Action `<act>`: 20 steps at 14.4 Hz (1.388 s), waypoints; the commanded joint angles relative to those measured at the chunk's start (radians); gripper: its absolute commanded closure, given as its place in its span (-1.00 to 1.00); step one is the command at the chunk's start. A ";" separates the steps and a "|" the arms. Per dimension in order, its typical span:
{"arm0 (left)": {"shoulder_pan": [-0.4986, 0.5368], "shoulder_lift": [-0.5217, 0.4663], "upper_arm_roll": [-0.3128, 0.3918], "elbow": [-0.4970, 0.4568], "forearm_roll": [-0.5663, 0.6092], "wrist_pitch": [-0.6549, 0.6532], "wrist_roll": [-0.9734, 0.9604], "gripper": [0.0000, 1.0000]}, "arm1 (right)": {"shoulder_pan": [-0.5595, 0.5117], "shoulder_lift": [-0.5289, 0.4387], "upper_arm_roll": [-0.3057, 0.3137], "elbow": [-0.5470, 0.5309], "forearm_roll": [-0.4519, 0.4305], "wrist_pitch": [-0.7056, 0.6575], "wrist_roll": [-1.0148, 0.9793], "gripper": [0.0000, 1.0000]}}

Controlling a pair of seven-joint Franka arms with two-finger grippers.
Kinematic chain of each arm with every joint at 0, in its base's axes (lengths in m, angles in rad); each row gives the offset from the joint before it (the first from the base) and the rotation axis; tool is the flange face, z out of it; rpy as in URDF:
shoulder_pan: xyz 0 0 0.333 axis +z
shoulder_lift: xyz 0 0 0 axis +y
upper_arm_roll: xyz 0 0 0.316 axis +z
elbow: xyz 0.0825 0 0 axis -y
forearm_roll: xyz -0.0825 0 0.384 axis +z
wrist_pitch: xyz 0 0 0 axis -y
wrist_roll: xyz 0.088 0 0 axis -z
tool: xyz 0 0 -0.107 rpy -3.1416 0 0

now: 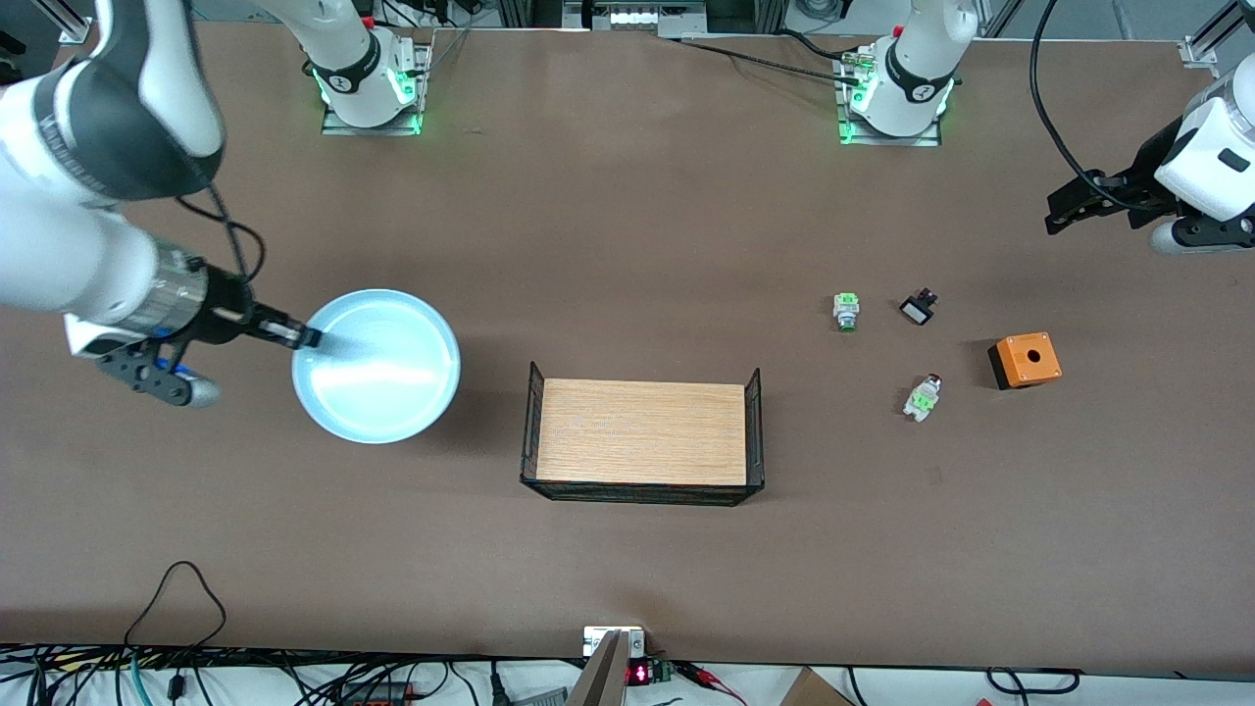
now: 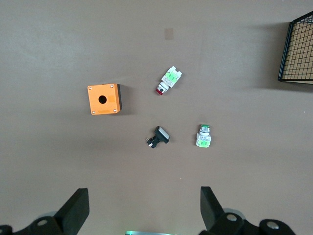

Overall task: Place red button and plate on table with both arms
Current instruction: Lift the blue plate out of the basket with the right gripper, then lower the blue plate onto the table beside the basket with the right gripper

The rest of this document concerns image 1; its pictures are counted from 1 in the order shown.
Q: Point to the red push button switch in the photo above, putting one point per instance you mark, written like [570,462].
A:
[922,400]

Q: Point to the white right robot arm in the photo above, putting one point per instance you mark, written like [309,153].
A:
[59,265]

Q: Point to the orange button enclosure box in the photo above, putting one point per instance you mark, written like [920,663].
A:
[1029,361]

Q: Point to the red black clip leads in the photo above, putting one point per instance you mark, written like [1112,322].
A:
[706,675]

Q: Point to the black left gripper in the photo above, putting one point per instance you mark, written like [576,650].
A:
[1143,174]

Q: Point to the metal frame with lights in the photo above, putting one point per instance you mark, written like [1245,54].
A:
[632,15]

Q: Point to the small silver metal bracket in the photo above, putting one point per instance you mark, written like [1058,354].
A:
[593,642]

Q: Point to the red digit display module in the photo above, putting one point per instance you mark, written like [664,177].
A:
[639,674]

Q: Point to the black square white-faced button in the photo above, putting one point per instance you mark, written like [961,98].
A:
[916,312]

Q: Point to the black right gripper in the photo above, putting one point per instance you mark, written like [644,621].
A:
[228,312]

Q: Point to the aluminium corner profile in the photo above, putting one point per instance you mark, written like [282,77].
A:
[1201,49]

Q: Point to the brown cardboard piece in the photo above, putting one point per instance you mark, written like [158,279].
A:
[814,691]

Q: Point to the gray metal beam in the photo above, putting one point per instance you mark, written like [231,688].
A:
[600,681]

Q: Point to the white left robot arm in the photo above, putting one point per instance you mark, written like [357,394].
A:
[917,59]

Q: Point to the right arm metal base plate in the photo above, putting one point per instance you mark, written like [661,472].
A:
[338,128]

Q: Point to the light blue round plate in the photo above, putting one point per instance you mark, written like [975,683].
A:
[392,373]

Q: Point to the green push button switch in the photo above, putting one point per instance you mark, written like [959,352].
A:
[846,309]

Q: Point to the silver corner bracket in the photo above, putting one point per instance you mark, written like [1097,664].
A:
[74,27]

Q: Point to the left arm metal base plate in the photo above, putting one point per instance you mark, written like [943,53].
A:
[882,140]

